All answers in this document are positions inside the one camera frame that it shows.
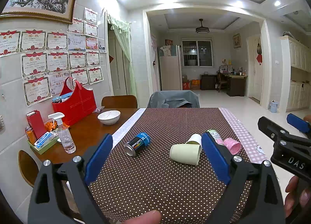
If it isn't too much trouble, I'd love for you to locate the dark wooden desk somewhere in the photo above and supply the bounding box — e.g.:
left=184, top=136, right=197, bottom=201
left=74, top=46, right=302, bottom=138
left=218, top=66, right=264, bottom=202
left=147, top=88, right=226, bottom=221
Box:
left=200, top=72, right=248, bottom=97

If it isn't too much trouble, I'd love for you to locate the red paper box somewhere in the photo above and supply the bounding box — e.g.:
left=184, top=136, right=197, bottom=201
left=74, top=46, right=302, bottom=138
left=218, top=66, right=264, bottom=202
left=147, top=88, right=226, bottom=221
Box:
left=26, top=110, right=46, bottom=139

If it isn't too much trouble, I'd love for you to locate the pink tumbler lid cup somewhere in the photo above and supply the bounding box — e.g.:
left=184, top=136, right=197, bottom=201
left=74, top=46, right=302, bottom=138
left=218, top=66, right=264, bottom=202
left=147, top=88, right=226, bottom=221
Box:
left=224, top=138, right=242, bottom=155

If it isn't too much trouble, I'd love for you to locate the pale green cup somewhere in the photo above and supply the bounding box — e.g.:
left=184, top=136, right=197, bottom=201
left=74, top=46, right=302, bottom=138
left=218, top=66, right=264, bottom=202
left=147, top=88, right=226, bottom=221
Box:
left=169, top=144, right=202, bottom=166

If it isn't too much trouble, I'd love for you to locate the clear spray bottle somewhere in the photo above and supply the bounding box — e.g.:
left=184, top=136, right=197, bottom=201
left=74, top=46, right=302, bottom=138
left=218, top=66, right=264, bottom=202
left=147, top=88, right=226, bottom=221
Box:
left=48, top=112, right=76, bottom=154

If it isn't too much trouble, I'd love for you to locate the left hand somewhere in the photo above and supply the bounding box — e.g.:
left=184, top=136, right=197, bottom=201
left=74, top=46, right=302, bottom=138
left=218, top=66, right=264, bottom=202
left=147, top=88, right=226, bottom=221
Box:
left=123, top=210, right=161, bottom=224

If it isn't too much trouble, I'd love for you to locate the green door curtain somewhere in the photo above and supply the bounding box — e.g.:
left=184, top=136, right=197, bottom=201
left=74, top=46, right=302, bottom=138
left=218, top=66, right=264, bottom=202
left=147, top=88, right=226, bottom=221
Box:
left=107, top=13, right=137, bottom=97

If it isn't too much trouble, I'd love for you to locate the brown polka dot tablecloth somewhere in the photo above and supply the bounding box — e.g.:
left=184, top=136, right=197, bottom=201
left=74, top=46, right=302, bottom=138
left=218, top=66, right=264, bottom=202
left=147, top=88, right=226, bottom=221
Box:
left=89, top=108, right=239, bottom=223

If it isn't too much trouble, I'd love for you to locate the white paper cup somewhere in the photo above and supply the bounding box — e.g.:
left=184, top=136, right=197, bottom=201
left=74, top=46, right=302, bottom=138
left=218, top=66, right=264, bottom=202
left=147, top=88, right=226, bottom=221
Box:
left=186, top=134, right=202, bottom=145

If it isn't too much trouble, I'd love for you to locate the window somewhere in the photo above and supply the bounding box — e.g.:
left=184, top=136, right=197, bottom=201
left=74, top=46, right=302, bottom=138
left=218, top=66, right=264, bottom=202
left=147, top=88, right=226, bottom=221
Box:
left=182, top=40, right=213, bottom=67

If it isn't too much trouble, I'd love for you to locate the red felt bag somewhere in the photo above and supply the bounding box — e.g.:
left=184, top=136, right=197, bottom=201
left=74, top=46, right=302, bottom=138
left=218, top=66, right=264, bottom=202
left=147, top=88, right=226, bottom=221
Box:
left=52, top=77, right=96, bottom=126

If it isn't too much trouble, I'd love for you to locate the white wall cabinet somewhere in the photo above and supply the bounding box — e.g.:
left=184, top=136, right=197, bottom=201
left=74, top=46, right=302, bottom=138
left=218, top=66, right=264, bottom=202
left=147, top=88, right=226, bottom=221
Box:
left=279, top=35, right=310, bottom=112

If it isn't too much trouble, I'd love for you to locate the small framed picture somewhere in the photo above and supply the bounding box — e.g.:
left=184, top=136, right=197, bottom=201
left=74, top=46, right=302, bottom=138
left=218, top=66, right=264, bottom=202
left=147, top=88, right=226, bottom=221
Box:
left=233, top=33, right=241, bottom=49

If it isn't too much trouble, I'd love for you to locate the black blue drink can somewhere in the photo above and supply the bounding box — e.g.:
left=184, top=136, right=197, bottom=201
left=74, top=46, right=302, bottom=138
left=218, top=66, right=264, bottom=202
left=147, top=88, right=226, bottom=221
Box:
left=124, top=132, right=151, bottom=157

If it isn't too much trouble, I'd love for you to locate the wooden chair at left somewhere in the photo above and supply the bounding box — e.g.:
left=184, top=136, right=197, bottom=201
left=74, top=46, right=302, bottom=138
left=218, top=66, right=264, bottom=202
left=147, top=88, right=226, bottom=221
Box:
left=18, top=150, right=39, bottom=187

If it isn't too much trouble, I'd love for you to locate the wooden chair at head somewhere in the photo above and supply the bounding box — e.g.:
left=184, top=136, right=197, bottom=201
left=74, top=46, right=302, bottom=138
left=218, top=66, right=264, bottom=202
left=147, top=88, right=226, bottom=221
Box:
left=101, top=95, right=138, bottom=109

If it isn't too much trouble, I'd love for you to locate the green tray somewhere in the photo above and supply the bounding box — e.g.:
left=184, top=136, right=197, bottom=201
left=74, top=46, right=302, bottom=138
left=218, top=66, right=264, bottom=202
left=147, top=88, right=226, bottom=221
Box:
left=27, top=137, right=59, bottom=155

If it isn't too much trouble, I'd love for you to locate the right hand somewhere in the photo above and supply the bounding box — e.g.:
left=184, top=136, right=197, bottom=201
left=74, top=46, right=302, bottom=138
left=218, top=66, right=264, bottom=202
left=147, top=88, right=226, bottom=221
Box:
left=284, top=176, right=311, bottom=217

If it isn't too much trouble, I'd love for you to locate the ceiling lamp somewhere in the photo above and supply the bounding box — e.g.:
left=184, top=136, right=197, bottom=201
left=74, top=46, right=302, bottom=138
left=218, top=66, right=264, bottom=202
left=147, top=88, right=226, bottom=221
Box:
left=196, top=19, right=210, bottom=33

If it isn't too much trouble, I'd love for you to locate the lilac checked under cloth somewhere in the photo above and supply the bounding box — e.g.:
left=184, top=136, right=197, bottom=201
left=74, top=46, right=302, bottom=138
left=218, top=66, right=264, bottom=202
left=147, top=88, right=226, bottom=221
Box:
left=218, top=107, right=296, bottom=200

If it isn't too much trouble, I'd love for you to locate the blue trash bin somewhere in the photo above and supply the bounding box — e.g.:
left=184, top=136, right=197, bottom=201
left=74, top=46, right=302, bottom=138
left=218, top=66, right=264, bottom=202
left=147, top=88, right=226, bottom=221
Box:
left=269, top=100, right=279, bottom=113

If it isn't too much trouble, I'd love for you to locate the white refrigerator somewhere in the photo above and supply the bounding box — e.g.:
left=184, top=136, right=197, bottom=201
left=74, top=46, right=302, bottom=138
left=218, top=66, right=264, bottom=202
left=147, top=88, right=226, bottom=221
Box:
left=159, top=45, right=182, bottom=91

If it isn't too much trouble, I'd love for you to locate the orange can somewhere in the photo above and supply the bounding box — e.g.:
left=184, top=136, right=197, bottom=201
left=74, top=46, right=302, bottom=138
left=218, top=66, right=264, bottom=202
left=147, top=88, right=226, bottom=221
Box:
left=25, top=126, right=37, bottom=145

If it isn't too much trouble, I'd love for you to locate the grey cloth covered chair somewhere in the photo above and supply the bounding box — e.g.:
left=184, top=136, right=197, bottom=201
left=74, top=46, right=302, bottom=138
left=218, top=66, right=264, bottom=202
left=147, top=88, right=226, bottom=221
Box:
left=147, top=90, right=200, bottom=108

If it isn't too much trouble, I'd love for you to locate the blue white toothpaste box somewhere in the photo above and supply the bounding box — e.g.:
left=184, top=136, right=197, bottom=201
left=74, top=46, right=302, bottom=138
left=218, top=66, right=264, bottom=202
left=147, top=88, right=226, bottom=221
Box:
left=34, top=132, right=56, bottom=149

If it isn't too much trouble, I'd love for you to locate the pink green tumbler bottle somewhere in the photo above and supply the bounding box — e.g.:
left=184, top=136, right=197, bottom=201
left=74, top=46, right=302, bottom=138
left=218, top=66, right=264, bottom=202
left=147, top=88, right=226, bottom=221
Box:
left=207, top=129, right=225, bottom=145

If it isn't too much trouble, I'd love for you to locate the white ceramic bowl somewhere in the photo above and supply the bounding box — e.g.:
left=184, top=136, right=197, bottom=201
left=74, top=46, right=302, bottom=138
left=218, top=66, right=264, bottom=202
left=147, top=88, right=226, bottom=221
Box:
left=98, top=110, right=121, bottom=125

